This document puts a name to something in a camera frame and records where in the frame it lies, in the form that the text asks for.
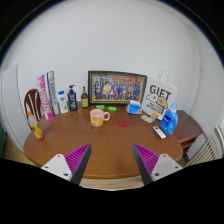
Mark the flat round red coaster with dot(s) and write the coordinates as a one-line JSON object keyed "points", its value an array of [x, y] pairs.
{"points": [[124, 123]]}

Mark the brown side table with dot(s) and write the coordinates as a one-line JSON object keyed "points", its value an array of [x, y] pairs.
{"points": [[186, 128]]}

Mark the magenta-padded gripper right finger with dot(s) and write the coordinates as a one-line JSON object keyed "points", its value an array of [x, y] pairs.
{"points": [[146, 159]]}

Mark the dark blue pump bottle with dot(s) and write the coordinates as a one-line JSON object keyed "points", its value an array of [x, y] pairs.
{"points": [[72, 100]]}

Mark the framed group photo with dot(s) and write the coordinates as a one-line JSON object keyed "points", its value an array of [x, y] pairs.
{"points": [[116, 87]]}

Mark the white refrigerator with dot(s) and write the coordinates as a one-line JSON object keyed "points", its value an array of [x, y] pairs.
{"points": [[11, 106]]}

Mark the white remote control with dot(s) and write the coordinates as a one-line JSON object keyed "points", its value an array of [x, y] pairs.
{"points": [[159, 132]]}

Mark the pink patterned mug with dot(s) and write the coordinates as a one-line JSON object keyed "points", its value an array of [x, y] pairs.
{"points": [[97, 118]]}

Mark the dark yellow-labelled pump bottle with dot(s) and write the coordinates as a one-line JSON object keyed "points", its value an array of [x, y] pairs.
{"points": [[85, 100]]}

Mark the white paper gift bag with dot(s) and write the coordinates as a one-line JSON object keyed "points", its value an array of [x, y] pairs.
{"points": [[160, 96]]}

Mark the patterned snack packet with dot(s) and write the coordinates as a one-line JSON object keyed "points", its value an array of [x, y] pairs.
{"points": [[147, 118]]}

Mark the blue detergent bottle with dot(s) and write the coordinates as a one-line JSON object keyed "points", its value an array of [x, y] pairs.
{"points": [[169, 121]]}

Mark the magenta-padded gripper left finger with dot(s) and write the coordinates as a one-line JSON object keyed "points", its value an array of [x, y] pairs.
{"points": [[77, 159]]}

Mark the white shampoo bottle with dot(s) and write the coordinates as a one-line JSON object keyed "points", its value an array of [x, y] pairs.
{"points": [[62, 104]]}

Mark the blue tissue pack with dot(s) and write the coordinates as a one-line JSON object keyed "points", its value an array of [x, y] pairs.
{"points": [[134, 108]]}

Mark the orange-capped juice bottle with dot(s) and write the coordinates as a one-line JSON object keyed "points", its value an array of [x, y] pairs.
{"points": [[35, 128]]}

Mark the pink white tall box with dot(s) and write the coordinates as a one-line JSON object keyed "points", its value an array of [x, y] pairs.
{"points": [[44, 98]]}

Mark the brown wooden chair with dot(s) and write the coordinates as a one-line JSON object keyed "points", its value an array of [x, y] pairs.
{"points": [[32, 100]]}

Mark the green crate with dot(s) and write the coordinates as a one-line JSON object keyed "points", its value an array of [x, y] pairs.
{"points": [[2, 140]]}

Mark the small orange white cube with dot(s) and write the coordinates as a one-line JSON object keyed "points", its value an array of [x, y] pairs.
{"points": [[155, 115]]}

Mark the white radiator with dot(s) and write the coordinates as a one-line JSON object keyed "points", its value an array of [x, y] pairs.
{"points": [[206, 151]]}

